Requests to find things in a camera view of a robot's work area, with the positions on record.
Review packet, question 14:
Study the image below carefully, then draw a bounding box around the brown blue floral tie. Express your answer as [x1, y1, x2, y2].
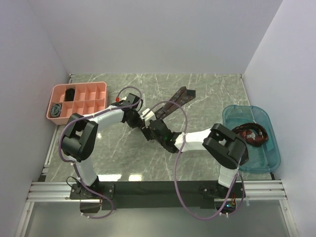
[155, 86, 196, 119]

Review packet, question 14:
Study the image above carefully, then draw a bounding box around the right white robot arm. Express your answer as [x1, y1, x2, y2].
[141, 119, 246, 197]

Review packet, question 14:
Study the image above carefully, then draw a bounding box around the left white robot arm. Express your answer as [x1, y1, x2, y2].
[58, 93, 144, 198]

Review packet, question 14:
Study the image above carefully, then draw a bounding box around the pink compartment organizer tray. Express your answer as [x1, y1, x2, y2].
[46, 82, 107, 125]

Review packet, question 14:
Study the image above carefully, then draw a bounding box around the black rolled tie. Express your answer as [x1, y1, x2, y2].
[64, 88, 75, 102]

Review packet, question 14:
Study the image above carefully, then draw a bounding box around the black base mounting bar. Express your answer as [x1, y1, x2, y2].
[69, 180, 245, 211]

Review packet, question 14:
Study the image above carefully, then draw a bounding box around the grey patterned rolled tie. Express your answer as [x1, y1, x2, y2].
[50, 103, 62, 118]

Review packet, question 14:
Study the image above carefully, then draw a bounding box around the dark red patterned tie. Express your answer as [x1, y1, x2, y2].
[232, 122, 270, 165]

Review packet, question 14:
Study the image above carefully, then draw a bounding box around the teal transparent plastic bin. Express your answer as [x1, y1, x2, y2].
[222, 105, 281, 173]

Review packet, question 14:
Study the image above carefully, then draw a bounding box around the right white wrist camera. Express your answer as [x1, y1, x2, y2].
[140, 108, 157, 123]

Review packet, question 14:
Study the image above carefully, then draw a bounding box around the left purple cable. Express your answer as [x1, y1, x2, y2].
[58, 86, 144, 219]

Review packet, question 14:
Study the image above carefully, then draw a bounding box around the purple cable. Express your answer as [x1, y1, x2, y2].
[149, 100, 245, 220]
[58, 86, 144, 219]

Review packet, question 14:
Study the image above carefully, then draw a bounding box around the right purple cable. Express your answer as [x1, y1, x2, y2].
[149, 100, 245, 220]

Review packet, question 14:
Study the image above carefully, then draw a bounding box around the aluminium frame rail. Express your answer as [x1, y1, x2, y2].
[15, 180, 290, 237]

